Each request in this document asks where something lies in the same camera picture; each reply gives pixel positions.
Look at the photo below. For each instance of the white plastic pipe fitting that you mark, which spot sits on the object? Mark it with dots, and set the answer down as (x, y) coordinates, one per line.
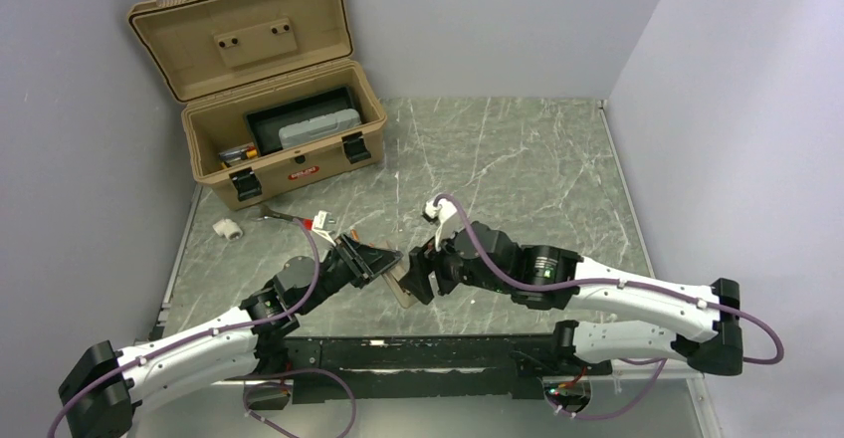
(227, 229)

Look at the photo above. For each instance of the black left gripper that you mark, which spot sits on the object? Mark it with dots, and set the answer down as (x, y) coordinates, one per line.
(362, 261)

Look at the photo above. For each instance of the tan plastic toolbox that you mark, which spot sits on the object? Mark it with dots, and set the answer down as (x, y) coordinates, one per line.
(224, 58)

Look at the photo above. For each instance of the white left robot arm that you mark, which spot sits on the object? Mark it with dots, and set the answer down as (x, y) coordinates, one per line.
(108, 389)

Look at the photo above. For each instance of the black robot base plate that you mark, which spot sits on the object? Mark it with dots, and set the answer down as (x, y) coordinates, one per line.
(513, 365)

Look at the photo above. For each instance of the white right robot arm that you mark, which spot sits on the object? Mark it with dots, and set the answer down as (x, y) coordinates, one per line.
(694, 324)

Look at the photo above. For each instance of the white remote control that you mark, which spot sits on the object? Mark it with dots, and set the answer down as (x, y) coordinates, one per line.
(392, 278)

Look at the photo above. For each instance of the black tray in toolbox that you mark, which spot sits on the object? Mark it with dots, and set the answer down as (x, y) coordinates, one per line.
(264, 124)

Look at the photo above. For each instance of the pack of batteries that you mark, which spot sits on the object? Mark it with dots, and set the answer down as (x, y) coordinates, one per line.
(235, 155)

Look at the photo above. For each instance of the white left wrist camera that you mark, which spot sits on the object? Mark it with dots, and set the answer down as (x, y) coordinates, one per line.
(323, 223)

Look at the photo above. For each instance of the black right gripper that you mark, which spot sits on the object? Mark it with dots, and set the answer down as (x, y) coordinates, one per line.
(418, 279)

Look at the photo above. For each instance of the silver open-end wrench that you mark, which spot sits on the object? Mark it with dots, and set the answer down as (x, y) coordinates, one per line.
(264, 212)

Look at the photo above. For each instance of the grey plastic case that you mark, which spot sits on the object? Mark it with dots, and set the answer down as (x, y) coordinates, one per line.
(318, 127)

